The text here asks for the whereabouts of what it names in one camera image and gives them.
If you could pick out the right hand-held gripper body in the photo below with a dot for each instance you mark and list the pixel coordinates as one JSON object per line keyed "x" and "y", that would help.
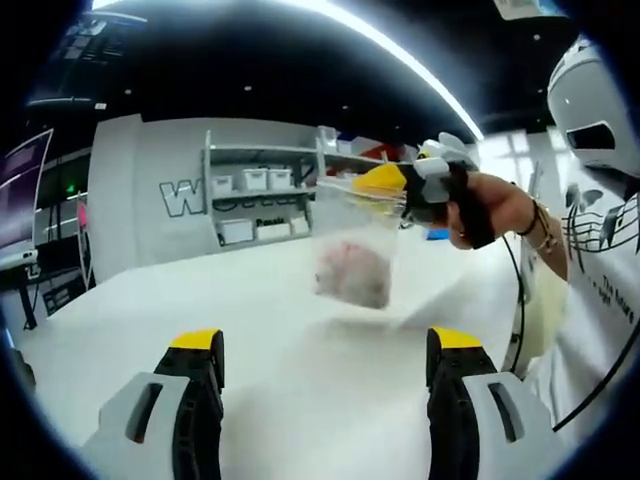
{"x": 450, "y": 147}

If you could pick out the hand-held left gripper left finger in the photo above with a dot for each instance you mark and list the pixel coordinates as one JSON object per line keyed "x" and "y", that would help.
{"x": 195, "y": 400}

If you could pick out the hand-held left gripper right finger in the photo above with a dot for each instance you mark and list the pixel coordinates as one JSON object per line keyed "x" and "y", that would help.
{"x": 455, "y": 400}

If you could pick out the person's right hand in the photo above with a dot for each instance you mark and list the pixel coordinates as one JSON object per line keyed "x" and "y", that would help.
{"x": 500, "y": 200}

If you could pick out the blue packet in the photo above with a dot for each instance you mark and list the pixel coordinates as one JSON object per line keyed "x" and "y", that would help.
{"x": 437, "y": 234}

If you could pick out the long ceiling light strip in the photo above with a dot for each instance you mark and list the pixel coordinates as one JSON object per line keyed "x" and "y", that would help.
{"x": 425, "y": 72}

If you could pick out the black wristband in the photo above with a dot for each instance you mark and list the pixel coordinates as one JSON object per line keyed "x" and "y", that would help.
{"x": 529, "y": 220}

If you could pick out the grey shelving unit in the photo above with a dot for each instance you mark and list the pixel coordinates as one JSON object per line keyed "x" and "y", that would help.
{"x": 260, "y": 150}

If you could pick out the white shelf with storage boxes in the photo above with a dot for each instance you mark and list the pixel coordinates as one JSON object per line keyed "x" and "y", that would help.
{"x": 255, "y": 178}

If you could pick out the white grey chest device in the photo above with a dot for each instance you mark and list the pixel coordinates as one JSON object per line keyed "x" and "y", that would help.
{"x": 590, "y": 90}

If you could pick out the pink sign stand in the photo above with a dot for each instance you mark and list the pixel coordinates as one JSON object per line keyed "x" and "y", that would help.
{"x": 84, "y": 220}

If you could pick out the white desk with black legs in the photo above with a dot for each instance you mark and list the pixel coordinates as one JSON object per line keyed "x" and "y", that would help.
{"x": 20, "y": 260}

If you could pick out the green exit sign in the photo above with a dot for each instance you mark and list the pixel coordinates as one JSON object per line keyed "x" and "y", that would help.
{"x": 70, "y": 189}

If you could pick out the large tilted monitor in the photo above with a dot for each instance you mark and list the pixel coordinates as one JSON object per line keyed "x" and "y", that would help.
{"x": 22, "y": 190}

